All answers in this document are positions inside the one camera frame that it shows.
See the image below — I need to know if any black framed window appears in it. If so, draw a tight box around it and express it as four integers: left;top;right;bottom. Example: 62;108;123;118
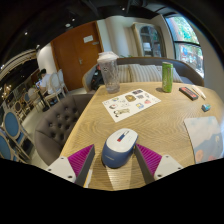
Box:
165;15;205;78

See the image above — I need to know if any black and red flat box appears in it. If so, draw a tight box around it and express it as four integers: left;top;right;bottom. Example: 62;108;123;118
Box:
178;86;200;101

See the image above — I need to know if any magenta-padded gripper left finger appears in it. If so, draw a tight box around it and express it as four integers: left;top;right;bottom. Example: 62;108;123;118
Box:
45;143;96;187

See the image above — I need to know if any white and blue computer mouse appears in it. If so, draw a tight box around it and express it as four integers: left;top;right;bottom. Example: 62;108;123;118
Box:
101;128;139;169

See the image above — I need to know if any white sticker sheet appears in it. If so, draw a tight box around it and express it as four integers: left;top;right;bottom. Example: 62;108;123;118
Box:
101;88;162;123

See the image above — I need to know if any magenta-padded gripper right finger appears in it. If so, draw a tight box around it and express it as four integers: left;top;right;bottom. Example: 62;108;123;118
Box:
134;143;184;185

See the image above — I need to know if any grey curved sofa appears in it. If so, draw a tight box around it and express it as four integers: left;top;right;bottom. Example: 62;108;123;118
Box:
82;56;205;94

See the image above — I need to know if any black backpack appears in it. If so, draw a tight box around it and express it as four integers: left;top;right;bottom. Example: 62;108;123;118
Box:
90;64;105;91

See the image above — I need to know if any white door sign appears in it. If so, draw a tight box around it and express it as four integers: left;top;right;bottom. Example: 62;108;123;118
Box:
82;34;95;44

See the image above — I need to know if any glass door cabinet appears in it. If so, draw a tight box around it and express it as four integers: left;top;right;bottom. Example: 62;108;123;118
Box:
131;22;167;58

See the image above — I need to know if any clear plastic shaker bottle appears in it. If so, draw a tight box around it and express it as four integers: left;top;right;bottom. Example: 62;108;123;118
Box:
96;51;121;95

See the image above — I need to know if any green drink can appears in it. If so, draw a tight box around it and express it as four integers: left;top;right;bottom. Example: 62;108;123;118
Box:
161;61;174;94

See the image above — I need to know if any person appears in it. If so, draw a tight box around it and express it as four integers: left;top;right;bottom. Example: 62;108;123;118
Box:
37;68;53;96

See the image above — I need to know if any grey tufted armchair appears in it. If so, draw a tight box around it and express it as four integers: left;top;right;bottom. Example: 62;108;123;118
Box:
34;93;96;167

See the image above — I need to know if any group of blue chairs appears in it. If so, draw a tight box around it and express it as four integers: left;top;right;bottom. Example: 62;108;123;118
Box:
0;91;34;164

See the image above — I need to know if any striped cushion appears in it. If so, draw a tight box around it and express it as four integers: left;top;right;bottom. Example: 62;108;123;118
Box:
128;63;163;83
156;65;184;84
117;64;133;84

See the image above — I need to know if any small teal pack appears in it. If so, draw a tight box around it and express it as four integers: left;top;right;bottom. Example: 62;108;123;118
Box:
201;103;212;113

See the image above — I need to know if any brown wooden door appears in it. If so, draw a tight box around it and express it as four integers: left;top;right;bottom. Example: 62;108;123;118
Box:
50;20;104;92

